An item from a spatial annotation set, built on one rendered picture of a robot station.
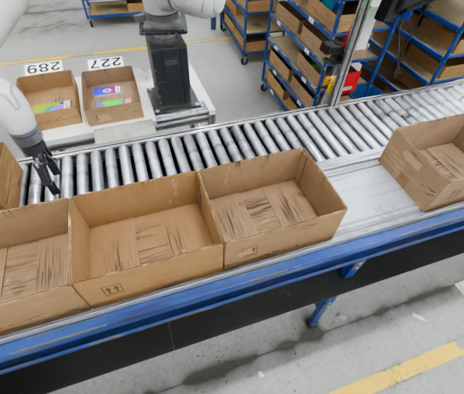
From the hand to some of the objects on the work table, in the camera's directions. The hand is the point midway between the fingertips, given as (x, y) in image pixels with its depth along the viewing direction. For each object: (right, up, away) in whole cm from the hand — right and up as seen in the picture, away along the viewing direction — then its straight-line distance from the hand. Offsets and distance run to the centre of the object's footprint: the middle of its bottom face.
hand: (55, 180), depth 122 cm
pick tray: (-28, +42, +47) cm, 69 cm away
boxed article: (-2, +54, +57) cm, 78 cm away
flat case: (+7, +40, +45) cm, 61 cm away
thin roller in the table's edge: (+43, +37, +48) cm, 75 cm away
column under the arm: (+36, +50, +56) cm, 84 cm away
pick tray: (+4, +47, +52) cm, 70 cm away
